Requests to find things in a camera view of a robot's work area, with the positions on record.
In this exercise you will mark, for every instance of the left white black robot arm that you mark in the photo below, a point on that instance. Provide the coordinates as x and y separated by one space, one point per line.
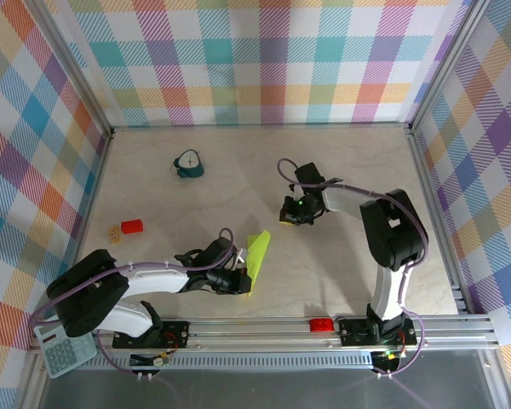
85 294

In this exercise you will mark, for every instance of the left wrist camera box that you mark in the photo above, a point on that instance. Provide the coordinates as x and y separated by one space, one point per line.
217 253

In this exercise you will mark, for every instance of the teal alarm clock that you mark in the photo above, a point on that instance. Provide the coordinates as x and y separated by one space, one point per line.
189 168

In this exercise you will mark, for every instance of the thin aluminium rear rail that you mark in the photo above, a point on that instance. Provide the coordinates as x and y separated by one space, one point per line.
260 126

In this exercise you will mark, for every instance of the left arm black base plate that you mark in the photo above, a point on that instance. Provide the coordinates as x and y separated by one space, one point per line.
176 332

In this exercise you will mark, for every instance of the wide aluminium mounting rail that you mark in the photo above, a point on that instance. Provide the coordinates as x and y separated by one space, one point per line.
260 336

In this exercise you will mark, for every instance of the yellow-green paper sheet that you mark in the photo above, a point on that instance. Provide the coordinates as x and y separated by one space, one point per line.
257 251

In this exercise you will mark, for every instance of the small wooden block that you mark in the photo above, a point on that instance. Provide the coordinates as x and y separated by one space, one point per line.
115 234

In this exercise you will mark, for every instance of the light blue calculator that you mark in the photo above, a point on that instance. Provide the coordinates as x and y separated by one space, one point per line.
66 360

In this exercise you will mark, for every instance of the aluminium upright post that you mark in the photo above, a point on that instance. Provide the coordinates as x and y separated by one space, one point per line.
447 64
76 64

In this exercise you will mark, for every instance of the red plastic stopper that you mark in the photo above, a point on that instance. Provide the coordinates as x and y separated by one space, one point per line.
321 324

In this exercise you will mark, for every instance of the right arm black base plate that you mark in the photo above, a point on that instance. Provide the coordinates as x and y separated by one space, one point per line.
351 332

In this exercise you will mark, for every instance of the red toy brick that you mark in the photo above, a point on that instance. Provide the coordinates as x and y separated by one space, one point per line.
132 226

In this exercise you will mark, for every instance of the aluminium side rail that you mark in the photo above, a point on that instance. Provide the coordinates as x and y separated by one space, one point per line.
94 187
435 213

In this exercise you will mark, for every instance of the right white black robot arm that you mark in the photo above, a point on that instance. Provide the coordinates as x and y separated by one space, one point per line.
392 230

